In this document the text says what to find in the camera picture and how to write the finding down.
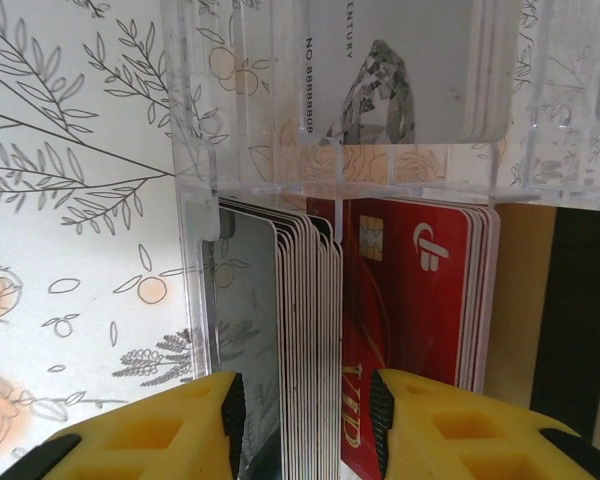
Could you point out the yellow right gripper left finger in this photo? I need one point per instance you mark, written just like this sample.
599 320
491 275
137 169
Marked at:
140 440

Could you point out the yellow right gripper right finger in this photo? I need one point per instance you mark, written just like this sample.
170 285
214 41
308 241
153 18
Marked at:
470 440

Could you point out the stack of dark grey cards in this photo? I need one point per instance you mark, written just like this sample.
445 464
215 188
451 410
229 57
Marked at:
250 300

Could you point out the clear acrylic card box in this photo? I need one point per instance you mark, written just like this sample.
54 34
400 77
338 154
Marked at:
200 100

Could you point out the stack of red cards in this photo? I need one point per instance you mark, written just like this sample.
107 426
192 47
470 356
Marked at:
420 310

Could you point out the stack of gold cards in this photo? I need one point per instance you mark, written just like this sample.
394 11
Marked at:
525 300

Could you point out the stack of silver cards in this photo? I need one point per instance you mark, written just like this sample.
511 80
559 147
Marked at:
430 60

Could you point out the floral patterned table cover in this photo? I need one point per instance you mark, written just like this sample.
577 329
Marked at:
55 200

